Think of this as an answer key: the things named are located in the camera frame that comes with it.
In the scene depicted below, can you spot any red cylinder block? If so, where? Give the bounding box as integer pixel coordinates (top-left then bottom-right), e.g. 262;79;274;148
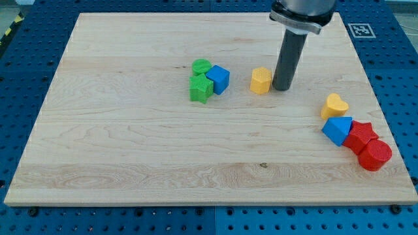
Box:
358;140;393;172

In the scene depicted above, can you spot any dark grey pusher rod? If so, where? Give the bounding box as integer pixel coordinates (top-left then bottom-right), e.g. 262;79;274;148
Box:
272;29;307;91

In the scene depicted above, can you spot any yellow hexagon block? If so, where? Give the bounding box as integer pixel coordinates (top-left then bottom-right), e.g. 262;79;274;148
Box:
250;67;272;95

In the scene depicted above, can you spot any blue cube block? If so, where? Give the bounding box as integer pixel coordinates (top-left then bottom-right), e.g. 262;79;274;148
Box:
206;65;230;95

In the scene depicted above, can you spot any yellow heart block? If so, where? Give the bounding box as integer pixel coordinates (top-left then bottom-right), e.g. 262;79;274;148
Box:
320;93;349;120

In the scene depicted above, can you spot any white fiducial marker tag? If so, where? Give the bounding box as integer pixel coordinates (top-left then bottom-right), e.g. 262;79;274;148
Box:
348;23;376;39

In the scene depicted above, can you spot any green cylinder block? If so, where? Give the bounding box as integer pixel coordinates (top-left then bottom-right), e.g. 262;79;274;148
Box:
191;58;212;76

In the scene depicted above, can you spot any blue pentagon block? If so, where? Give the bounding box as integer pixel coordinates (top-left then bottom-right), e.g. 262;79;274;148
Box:
322;116;353;146

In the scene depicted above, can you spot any green star block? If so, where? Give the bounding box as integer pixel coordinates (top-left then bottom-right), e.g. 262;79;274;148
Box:
189;74;214;104

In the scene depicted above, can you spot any light wooden board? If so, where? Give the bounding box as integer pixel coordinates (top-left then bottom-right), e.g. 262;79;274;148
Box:
5;13;417;207

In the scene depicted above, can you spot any red star block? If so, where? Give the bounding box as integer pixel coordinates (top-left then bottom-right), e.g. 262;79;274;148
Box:
342;120;379;155

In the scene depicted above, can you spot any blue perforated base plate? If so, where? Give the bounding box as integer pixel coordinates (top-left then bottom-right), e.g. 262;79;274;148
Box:
1;1;417;234

